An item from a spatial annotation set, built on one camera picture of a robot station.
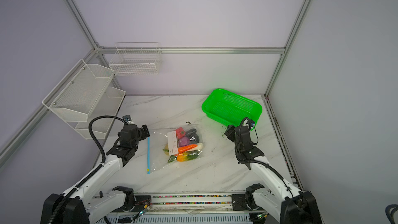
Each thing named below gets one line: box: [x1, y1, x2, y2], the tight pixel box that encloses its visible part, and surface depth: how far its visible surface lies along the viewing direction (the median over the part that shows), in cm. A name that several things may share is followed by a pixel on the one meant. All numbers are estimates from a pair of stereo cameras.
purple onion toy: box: [178, 136, 191, 147], surface depth 91 cm
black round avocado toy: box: [189, 133, 200, 145], surface depth 92 cm
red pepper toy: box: [175, 127, 187, 139], surface depth 92 cm
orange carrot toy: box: [174, 144, 198, 157], surface depth 87 cm
